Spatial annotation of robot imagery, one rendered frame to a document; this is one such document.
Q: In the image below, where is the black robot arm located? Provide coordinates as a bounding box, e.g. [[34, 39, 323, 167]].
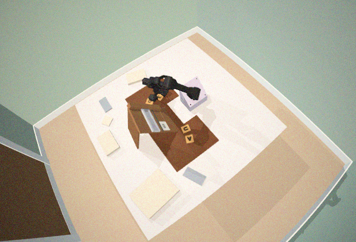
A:
[[142, 75, 201, 100]]

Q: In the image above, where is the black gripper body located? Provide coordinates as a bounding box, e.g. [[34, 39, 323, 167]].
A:
[[148, 81, 163, 102]]

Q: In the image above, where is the white paper ticket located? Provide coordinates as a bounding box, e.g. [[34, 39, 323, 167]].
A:
[[159, 122, 170, 131]]

